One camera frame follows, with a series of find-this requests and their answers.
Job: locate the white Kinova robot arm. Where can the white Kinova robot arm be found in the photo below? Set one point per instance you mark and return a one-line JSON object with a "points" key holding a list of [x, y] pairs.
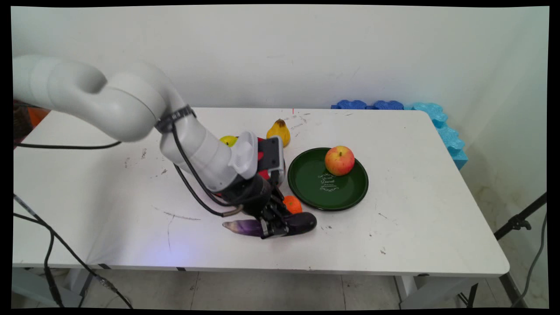
{"points": [[131, 105]]}

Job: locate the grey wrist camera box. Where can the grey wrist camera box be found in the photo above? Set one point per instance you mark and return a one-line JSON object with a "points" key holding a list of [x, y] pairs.
{"points": [[271, 153]]}

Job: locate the orange object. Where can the orange object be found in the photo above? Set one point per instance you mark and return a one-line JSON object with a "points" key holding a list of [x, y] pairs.
{"points": [[37, 116]]}

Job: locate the dark blue foam mat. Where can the dark blue foam mat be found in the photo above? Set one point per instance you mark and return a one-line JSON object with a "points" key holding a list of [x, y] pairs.
{"points": [[367, 105]]}

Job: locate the yellow green lemon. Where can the yellow green lemon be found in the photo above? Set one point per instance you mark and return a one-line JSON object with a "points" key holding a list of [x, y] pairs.
{"points": [[229, 140]]}

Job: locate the purple eggplant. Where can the purple eggplant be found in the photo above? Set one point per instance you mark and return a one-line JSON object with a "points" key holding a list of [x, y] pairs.
{"points": [[302, 222]]}

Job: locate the yellow pear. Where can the yellow pear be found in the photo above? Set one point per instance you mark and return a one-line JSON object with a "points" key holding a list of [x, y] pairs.
{"points": [[279, 131]]}

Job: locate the red yellow apple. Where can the red yellow apple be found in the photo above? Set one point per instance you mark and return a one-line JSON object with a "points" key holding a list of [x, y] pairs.
{"points": [[339, 160]]}

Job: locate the small orange tangerine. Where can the small orange tangerine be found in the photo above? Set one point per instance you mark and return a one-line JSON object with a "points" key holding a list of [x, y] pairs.
{"points": [[294, 204]]}

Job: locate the black tripod stand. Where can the black tripod stand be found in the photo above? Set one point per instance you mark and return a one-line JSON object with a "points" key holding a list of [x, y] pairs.
{"points": [[518, 223]]}

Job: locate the white table leg frame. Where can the white table leg frame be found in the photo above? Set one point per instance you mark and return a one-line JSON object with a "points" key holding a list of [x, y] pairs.
{"points": [[420, 288]]}

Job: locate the dark green round plate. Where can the dark green round plate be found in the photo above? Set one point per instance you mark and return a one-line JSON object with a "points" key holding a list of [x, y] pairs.
{"points": [[319, 183]]}

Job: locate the red round plate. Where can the red round plate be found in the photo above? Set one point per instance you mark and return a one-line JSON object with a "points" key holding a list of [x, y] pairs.
{"points": [[264, 175]]}

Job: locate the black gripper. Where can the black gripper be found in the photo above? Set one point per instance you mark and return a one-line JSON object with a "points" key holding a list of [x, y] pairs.
{"points": [[251, 194]]}

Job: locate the light blue foam mat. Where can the light blue foam mat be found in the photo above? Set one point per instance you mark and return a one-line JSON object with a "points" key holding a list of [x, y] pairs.
{"points": [[448, 135]]}

